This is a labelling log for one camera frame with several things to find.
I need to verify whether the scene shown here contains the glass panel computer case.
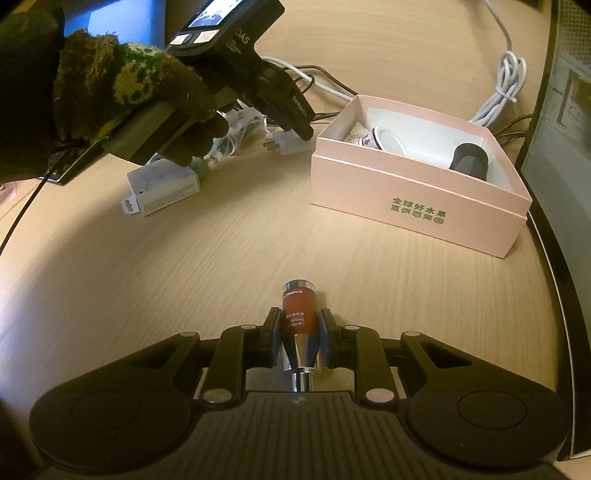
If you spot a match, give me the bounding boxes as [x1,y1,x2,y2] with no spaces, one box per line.
[516,0,591,462]

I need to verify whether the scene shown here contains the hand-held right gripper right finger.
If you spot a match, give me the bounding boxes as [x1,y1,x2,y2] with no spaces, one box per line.
[320,308,467,407]

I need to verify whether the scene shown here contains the black cylindrical object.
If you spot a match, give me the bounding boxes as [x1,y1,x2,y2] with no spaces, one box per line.
[450,143,491,182]

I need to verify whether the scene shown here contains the white small carton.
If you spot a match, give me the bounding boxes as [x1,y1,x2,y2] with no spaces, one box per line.
[121,161,202,217]

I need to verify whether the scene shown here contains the clear plastic bag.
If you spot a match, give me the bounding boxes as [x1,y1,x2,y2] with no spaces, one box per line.
[203,107,265,163]

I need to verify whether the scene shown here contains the red-brown lip serum bottle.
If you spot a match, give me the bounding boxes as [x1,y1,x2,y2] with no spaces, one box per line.
[280,279,320,393]

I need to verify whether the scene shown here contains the white power plug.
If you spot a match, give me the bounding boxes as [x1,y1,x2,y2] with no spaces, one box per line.
[262,129,315,156]

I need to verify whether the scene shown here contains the pink cardboard box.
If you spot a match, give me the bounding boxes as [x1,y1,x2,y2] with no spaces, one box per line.
[310,93,534,259]

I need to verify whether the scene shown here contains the white cable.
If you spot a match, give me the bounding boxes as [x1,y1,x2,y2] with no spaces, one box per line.
[262,55,357,100]

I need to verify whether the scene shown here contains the dark flat tablet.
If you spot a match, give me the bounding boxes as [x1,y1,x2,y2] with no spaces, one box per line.
[39,138,101,186]

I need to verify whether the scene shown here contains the black cables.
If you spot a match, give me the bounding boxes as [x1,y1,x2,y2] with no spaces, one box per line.
[286,65,537,145]

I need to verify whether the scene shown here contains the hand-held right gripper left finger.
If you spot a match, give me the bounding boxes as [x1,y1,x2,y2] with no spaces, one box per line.
[124,307,284,407]

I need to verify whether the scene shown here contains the computer monitor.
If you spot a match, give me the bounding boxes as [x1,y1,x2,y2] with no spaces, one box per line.
[89,0,168,48]

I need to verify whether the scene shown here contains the person's left hand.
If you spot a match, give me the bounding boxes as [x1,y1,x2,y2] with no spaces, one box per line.
[51,29,230,168]

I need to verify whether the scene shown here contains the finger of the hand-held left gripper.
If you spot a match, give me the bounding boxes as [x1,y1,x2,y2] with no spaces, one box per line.
[287,115,317,142]

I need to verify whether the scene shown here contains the white round jar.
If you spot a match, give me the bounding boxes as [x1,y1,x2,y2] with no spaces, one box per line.
[360,126,408,158]

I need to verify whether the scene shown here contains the grey bundled cable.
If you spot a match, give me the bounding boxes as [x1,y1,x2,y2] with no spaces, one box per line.
[470,0,528,126]

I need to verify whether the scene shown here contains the person's left forearm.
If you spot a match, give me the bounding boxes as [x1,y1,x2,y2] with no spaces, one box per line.
[0,0,66,182]

